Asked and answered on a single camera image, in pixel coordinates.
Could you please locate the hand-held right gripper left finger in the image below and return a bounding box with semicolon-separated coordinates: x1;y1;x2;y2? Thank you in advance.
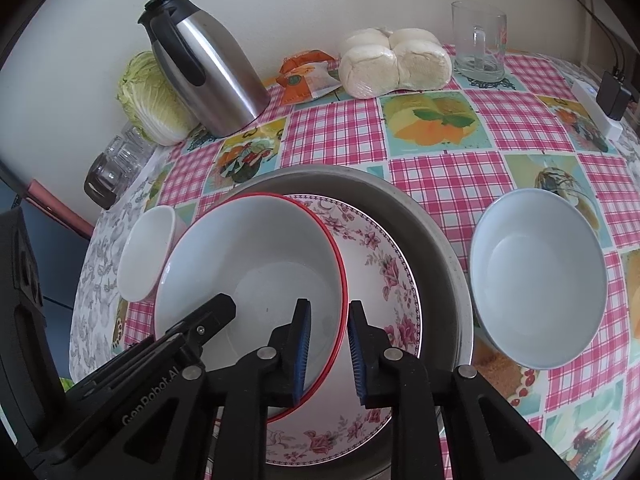
100;299;312;480

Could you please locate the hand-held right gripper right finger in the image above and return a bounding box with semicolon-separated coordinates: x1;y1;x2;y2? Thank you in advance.
348;300;576;480

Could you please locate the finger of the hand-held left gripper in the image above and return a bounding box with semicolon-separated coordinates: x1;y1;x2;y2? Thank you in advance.
152;294;237;370

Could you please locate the strawberry print red-rimmed bowl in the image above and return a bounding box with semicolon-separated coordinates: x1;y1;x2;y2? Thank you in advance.
153;192;349;423

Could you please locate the pink floral plate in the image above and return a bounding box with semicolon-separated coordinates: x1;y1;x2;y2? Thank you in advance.
265;194;422;466

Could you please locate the small white bowl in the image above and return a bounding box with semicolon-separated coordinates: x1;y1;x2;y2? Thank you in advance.
117;206;187;303

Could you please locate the stainless steel basin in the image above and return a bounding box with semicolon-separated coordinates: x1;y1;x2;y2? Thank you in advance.
220;164;475;480

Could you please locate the light blue bowl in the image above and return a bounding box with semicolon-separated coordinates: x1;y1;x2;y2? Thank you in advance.
469;188;608;371

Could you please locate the dark blue pink-edged furniture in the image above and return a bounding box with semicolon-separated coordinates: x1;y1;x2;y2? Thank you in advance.
0;160;94;311

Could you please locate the glass jar lying down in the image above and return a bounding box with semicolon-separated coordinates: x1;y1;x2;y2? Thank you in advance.
84;152;128;211

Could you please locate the clear glass tumbler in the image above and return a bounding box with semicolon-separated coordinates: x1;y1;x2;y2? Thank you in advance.
120;122;157;161
102;135;146;181

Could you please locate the napa cabbage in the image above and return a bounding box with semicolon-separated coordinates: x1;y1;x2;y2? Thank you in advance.
117;51;198;146

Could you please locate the stainless steel thermos jug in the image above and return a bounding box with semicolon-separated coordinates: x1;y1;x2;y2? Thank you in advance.
138;0;271;137

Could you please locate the white and orange snack packet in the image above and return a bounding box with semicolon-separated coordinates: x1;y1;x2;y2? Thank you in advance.
277;62;342;106

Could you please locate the white steamed bun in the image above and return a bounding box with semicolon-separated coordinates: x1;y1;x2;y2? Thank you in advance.
339;46;401;99
342;28;392;52
397;49;453;92
389;28;441;54

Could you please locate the clear glass mug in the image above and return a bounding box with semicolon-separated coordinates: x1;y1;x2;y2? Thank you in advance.
451;1;508;82

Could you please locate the white power strip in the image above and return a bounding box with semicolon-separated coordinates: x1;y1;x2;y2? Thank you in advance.
571;78;623;140

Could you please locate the black charger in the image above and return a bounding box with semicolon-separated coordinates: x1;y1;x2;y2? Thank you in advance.
598;71;632;121

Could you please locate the black cable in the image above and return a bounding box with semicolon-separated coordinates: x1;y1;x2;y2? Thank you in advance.
530;0;627;78
527;0;621;77

